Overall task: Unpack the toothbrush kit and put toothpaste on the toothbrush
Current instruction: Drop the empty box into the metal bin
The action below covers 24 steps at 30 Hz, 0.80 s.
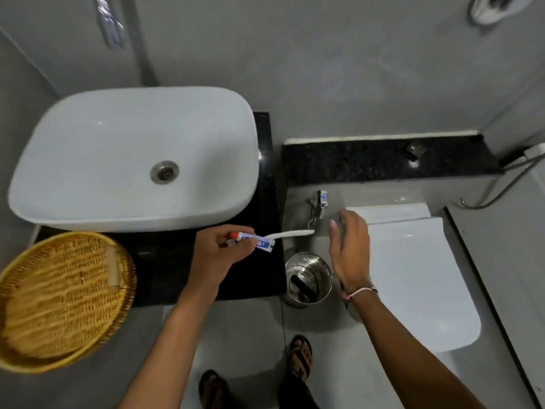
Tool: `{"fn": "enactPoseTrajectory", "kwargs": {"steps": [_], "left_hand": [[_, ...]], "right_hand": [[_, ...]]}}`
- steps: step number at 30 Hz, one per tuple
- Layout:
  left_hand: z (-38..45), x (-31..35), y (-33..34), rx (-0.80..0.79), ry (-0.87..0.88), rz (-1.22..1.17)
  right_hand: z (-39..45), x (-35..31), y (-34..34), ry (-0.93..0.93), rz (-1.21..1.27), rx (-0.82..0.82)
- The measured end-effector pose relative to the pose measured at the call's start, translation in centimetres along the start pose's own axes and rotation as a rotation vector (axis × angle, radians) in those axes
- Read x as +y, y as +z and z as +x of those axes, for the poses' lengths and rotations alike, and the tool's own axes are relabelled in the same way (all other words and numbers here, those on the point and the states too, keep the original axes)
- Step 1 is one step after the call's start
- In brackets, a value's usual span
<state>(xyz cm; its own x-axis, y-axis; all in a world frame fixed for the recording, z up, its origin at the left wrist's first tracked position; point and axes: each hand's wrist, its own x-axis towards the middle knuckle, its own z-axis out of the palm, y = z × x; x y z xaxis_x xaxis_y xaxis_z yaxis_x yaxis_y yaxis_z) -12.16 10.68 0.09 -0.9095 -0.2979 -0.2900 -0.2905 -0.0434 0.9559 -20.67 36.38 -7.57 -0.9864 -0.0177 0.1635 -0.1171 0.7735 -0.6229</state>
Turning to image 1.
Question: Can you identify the person's left hand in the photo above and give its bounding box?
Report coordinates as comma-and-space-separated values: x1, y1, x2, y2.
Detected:
187, 225, 258, 295

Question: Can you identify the person's right hand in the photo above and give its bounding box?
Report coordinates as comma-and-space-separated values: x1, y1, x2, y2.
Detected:
329, 210, 378, 295

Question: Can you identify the white blue toothpaste tube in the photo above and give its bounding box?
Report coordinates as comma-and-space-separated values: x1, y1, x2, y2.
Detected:
227, 232, 273, 254

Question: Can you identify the white toothbrush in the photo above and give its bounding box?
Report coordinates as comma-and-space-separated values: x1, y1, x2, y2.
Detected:
266, 228, 316, 242

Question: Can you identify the person's right forearm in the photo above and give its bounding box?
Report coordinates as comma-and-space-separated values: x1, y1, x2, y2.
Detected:
350, 289, 489, 409

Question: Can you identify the person's left forearm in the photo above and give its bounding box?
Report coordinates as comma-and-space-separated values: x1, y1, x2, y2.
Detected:
117, 284, 223, 409

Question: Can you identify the steel cup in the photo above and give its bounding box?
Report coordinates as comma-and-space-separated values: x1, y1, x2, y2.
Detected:
283, 252, 333, 310

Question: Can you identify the black item in cup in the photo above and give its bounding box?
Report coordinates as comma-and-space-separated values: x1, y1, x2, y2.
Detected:
288, 274, 318, 302

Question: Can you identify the black granite ledge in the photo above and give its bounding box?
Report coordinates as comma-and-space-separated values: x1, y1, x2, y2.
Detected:
282, 131, 505, 188

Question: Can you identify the white toilet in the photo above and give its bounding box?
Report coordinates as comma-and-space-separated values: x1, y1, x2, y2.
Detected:
345, 203, 482, 353

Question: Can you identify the metal sink drain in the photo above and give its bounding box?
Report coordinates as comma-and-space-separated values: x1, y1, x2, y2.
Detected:
150, 161, 180, 185

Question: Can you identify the person's right sandal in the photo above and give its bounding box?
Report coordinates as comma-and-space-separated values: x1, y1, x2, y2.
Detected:
286, 335, 314, 380

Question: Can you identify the person's sandal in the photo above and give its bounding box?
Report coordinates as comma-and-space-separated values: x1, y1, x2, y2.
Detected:
286, 335, 314, 380
198, 369, 231, 409

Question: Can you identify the beige soap bar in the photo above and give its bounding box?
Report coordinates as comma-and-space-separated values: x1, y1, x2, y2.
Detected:
106, 247, 125, 288

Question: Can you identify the person's left sandal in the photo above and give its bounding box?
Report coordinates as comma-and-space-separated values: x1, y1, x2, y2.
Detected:
198, 369, 231, 409

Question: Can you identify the person's black trouser leg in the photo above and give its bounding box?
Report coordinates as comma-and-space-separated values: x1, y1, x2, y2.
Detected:
277, 374, 321, 409

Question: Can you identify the white ceramic sink basin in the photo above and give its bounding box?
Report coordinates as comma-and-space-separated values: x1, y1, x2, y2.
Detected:
8, 86, 260, 234

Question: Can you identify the yellow woven basket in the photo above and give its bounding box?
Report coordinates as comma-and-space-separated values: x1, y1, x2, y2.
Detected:
0, 231, 138, 375

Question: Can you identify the chrome sink faucet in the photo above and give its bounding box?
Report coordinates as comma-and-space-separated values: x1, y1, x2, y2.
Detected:
94, 0, 127, 50

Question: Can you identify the chrome wall tap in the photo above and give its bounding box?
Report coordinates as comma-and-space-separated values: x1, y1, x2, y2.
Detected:
307, 190, 330, 229

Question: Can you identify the pink white wrist bracelet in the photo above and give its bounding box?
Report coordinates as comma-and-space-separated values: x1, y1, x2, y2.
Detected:
341, 286, 379, 310

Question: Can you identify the grey sprayer hose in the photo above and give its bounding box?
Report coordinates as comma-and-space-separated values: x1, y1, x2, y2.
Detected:
458, 154, 545, 211

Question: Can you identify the white wall fixture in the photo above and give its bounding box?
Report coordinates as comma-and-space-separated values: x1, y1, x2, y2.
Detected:
468, 0, 525, 26

